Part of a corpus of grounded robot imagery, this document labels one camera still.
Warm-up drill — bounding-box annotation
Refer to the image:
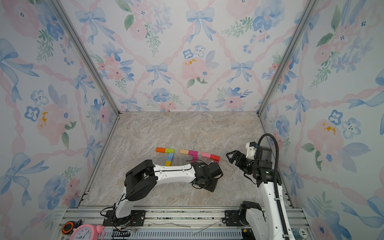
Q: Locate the red block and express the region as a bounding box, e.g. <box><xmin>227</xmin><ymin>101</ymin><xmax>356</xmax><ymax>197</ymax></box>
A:
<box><xmin>210</xmin><ymin>155</ymin><xmax>221</xmax><ymax>162</ymax></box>

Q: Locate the light pink block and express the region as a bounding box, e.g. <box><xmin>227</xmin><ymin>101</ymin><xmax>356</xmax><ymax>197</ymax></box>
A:
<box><xmin>201</xmin><ymin>152</ymin><xmax>211</xmax><ymax>159</ymax></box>

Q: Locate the magenta block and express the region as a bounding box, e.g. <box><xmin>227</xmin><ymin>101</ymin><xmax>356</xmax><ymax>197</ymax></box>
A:
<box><xmin>188</xmin><ymin>151</ymin><xmax>199</xmax><ymax>156</ymax></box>

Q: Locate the tan wooden block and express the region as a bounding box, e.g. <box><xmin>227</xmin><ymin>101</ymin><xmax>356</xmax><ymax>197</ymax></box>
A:
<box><xmin>180</xmin><ymin>149</ymin><xmax>189</xmax><ymax>155</ymax></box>

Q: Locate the light blue block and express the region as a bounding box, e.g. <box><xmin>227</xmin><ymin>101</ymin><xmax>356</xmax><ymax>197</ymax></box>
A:
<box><xmin>167</xmin><ymin>153</ymin><xmax>174</xmax><ymax>162</ymax></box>

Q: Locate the green block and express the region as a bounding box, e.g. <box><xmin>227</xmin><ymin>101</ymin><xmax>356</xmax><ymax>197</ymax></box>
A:
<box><xmin>165</xmin><ymin>148</ymin><xmax>175</xmax><ymax>154</ymax></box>

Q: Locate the orange block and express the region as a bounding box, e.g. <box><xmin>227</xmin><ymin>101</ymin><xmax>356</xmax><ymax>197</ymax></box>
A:
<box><xmin>156</xmin><ymin>148</ymin><xmax>166</xmax><ymax>153</ymax></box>

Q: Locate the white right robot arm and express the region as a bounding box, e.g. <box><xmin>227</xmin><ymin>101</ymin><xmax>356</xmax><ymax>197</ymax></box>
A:
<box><xmin>223</xmin><ymin>142</ymin><xmax>295</xmax><ymax>240</ymax></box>

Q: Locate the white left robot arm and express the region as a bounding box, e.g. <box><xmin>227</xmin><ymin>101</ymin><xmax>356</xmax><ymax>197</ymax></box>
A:
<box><xmin>114</xmin><ymin>160</ymin><xmax>224</xmax><ymax>221</ymax></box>

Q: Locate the pink alarm clock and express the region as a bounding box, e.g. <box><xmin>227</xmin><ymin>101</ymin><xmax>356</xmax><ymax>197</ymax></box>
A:
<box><xmin>70</xmin><ymin>224</ymin><xmax>105</xmax><ymax>240</ymax></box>

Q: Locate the orange black tape measure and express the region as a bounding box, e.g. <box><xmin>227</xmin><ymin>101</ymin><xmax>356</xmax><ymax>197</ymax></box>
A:
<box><xmin>62</xmin><ymin>220</ymin><xmax>83</xmax><ymax>235</ymax></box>

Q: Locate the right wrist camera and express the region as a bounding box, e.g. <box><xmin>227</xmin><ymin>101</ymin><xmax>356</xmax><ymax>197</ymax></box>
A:
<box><xmin>246</xmin><ymin>142</ymin><xmax>258</xmax><ymax>160</ymax></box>

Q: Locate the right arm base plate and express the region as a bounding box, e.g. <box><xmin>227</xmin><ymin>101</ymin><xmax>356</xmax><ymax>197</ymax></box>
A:
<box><xmin>222</xmin><ymin>210</ymin><xmax>248</xmax><ymax>227</ymax></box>

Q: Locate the aluminium front rail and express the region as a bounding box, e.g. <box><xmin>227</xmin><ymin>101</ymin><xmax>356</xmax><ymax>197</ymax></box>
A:
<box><xmin>52</xmin><ymin>206</ymin><xmax>315</xmax><ymax>240</ymax></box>

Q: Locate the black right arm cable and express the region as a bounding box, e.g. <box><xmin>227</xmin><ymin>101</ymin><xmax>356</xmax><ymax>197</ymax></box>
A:
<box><xmin>257</xmin><ymin>133</ymin><xmax>292</xmax><ymax>240</ymax></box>

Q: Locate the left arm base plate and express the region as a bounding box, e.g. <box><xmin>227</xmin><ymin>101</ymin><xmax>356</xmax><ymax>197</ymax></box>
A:
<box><xmin>103</xmin><ymin>210</ymin><xmax>146</xmax><ymax>227</ymax></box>

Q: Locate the aluminium right corner post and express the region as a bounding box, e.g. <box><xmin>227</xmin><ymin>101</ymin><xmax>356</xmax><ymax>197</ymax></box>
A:
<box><xmin>257</xmin><ymin>0</ymin><xmax>318</xmax><ymax>117</ymax></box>

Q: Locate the aluminium corner post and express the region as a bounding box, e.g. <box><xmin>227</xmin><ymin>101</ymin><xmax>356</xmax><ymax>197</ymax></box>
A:
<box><xmin>48</xmin><ymin>0</ymin><xmax>121</xmax><ymax>115</ymax></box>
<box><xmin>257</xmin><ymin>0</ymin><xmax>318</xmax><ymax>117</ymax></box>

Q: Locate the aluminium left corner post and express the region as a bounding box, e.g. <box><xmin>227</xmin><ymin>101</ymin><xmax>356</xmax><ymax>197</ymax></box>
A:
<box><xmin>48</xmin><ymin>0</ymin><xmax>121</xmax><ymax>115</ymax></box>

